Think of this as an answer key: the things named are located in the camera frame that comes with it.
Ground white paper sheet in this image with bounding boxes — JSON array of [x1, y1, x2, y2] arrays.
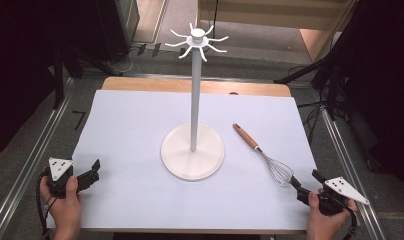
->
[[45, 89, 320, 232]]

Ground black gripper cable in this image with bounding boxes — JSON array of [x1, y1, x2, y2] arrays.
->
[[342, 199, 359, 240], [35, 167, 59, 240]]

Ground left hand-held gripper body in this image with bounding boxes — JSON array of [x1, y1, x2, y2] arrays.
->
[[43, 157, 78, 199]]

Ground person's left hand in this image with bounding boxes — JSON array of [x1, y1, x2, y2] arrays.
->
[[39, 175, 83, 236]]

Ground wooden handled wire whisk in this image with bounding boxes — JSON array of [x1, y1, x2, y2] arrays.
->
[[232, 123, 295, 187]]

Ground person's right hand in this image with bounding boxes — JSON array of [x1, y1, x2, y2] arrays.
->
[[304, 189, 359, 240]]

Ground wooden table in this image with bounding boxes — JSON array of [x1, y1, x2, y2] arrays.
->
[[79, 76, 308, 235]]

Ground dark curtain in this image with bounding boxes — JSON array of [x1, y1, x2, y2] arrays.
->
[[0, 0, 141, 160], [323, 0, 404, 191]]

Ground metal floor rail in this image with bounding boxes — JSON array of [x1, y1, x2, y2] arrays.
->
[[318, 106, 389, 240], [0, 78, 76, 240]]

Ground black metal stand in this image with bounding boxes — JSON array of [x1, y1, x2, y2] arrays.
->
[[273, 6, 361, 121], [51, 43, 88, 110]]

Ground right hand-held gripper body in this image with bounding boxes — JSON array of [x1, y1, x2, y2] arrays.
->
[[318, 176, 371, 216]]

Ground light wooden cabinet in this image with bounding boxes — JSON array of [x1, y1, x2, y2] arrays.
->
[[196, 0, 359, 63]]

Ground white hook rack stand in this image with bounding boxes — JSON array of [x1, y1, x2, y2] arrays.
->
[[160, 22, 230, 182]]

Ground black floor cables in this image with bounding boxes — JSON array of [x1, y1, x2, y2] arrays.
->
[[286, 64, 328, 144]]

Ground white floor cable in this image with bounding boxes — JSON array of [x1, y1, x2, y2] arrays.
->
[[106, 46, 139, 75]]

